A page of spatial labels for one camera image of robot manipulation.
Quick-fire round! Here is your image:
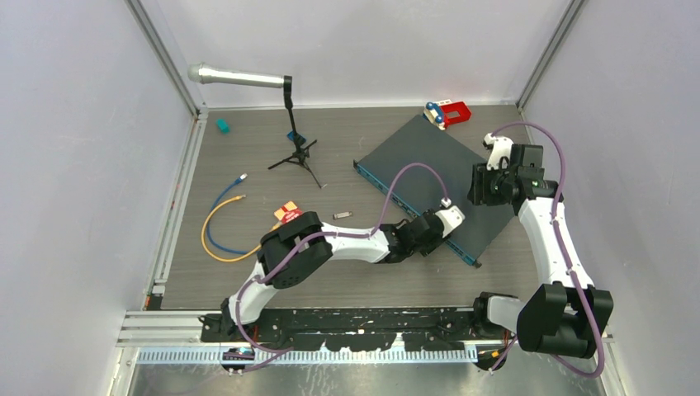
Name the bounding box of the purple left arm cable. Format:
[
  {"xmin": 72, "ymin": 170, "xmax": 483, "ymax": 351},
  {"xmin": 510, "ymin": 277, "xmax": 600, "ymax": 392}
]
[{"xmin": 234, "ymin": 163, "xmax": 451, "ymax": 373}]

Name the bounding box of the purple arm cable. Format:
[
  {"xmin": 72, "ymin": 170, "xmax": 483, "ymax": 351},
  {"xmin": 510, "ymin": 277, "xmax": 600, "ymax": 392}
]
[
  {"xmin": 234, "ymin": 163, "xmax": 451, "ymax": 373},
  {"xmin": 490, "ymin": 120, "xmax": 606, "ymax": 380}
]

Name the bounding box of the yellow ethernet cable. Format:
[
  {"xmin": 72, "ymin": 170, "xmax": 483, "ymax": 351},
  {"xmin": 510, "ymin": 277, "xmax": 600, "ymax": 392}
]
[{"xmin": 201, "ymin": 195, "xmax": 282, "ymax": 264}]

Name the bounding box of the teal toy block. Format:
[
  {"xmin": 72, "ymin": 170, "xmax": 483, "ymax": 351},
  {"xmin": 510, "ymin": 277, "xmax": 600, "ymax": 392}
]
[{"xmin": 215, "ymin": 119, "xmax": 230, "ymax": 134}]

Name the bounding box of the blue ethernet cable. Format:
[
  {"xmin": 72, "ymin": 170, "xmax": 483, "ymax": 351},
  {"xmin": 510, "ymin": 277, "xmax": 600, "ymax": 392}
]
[{"xmin": 206, "ymin": 173, "xmax": 248, "ymax": 257}]

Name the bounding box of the red white cigarette box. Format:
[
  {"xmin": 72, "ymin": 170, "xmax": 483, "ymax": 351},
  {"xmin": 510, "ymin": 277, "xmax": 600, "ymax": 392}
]
[{"xmin": 273, "ymin": 200, "xmax": 303, "ymax": 224}]

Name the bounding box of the dark grey network switch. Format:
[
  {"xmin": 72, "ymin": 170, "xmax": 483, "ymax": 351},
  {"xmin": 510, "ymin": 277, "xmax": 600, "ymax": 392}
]
[{"xmin": 353, "ymin": 115, "xmax": 513, "ymax": 268}]

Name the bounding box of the black microphone tripod stand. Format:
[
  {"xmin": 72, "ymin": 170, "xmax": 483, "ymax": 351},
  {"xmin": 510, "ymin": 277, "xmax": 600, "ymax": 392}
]
[{"xmin": 267, "ymin": 75, "xmax": 322, "ymax": 188}]

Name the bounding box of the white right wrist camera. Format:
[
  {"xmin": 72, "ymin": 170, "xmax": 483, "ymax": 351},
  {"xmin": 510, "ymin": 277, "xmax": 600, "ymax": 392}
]
[{"xmin": 483, "ymin": 134, "xmax": 513, "ymax": 171}]

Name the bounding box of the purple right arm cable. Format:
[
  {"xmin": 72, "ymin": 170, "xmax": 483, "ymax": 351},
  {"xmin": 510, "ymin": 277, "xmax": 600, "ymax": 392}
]
[{"xmin": 490, "ymin": 120, "xmax": 606, "ymax": 380}]

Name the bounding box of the aluminium frame rail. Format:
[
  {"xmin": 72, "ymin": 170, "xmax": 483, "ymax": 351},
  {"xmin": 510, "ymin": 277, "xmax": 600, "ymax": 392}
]
[{"xmin": 116, "ymin": 309, "xmax": 526, "ymax": 348}]

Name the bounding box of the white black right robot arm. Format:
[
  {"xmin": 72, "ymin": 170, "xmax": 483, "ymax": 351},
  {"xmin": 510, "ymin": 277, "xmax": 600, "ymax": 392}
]
[{"xmin": 468, "ymin": 163, "xmax": 614, "ymax": 359}]

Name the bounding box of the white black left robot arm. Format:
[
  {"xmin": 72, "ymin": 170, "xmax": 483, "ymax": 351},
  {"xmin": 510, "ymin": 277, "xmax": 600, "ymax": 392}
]
[{"xmin": 221, "ymin": 206, "xmax": 465, "ymax": 342}]

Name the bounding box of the red blue toy truck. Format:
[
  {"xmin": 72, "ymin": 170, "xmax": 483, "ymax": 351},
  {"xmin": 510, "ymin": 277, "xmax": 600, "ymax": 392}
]
[{"xmin": 423, "ymin": 100, "xmax": 472, "ymax": 130}]

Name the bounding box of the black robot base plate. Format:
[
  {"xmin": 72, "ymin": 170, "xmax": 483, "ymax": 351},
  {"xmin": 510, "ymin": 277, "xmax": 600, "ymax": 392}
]
[{"xmin": 199, "ymin": 307, "xmax": 506, "ymax": 351}]

